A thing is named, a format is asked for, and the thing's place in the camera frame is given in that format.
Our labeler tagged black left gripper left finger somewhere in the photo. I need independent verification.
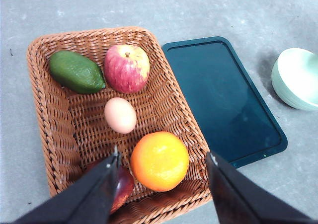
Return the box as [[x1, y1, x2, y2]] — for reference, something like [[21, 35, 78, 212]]
[[16, 146, 121, 224]]

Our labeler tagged dark teal rectangular tray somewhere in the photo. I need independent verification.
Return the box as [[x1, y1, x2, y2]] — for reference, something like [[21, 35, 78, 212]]
[[162, 36, 288, 168]]

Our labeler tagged orange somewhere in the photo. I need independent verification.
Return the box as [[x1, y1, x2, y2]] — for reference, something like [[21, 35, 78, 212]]
[[130, 131, 189, 192]]

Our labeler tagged dark red plum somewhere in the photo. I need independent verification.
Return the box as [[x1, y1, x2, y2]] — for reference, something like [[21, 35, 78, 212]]
[[110, 167, 135, 213]]

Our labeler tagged beige egg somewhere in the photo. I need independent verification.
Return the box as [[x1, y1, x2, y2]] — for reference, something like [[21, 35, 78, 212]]
[[104, 97, 137, 134]]

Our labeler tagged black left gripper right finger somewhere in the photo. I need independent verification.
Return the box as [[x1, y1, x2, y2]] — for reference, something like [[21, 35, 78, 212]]
[[206, 152, 318, 224]]

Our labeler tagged brown wicker basket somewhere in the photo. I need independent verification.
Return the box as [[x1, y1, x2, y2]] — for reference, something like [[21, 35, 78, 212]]
[[27, 27, 214, 224]]

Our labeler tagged red yellow apple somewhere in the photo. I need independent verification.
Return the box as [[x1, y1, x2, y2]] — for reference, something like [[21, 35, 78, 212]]
[[104, 44, 150, 94]]

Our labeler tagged green avocado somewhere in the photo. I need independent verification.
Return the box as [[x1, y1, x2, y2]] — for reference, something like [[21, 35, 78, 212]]
[[49, 50, 106, 93]]

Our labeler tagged light green bowl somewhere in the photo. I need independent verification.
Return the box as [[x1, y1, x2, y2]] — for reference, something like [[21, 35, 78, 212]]
[[271, 48, 318, 111]]

